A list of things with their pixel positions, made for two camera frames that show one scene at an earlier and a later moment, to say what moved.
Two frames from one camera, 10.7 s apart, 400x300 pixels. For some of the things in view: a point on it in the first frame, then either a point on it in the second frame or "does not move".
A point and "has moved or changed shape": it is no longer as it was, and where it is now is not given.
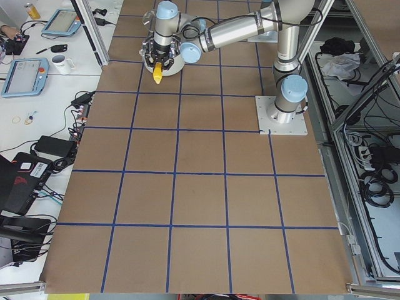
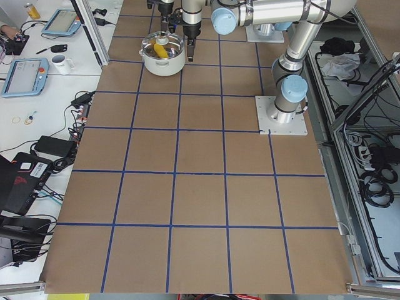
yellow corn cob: x=157 y=72 has moved or changed shape
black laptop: x=20 y=179 does not move
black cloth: x=336 y=45 does not move
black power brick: x=56 y=146 does not move
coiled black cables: x=375 y=188 does not move
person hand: x=9 y=31 does not move
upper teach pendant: x=62 y=22 does not move
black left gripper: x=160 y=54 -> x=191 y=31
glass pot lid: x=148 y=15 has moved or changed shape
